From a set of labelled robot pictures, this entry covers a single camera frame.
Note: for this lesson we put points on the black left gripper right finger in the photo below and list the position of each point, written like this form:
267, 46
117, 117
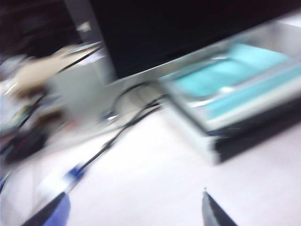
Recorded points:
216, 210

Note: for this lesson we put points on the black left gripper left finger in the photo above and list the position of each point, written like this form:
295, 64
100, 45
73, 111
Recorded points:
50, 210

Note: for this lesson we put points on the white adapter with blue plug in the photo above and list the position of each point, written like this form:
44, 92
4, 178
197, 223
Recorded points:
61, 179

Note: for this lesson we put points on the black computer mouse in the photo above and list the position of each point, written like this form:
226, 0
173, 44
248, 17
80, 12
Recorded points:
24, 146

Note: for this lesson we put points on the flat black box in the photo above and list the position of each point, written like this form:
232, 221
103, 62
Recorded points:
258, 139

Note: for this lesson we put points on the teal book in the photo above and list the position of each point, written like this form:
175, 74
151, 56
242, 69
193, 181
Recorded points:
254, 94

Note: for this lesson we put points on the silver tray with teal contents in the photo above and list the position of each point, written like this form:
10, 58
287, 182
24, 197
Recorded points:
225, 68

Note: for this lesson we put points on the large black computer monitor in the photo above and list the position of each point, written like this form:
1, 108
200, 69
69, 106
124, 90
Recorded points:
188, 35

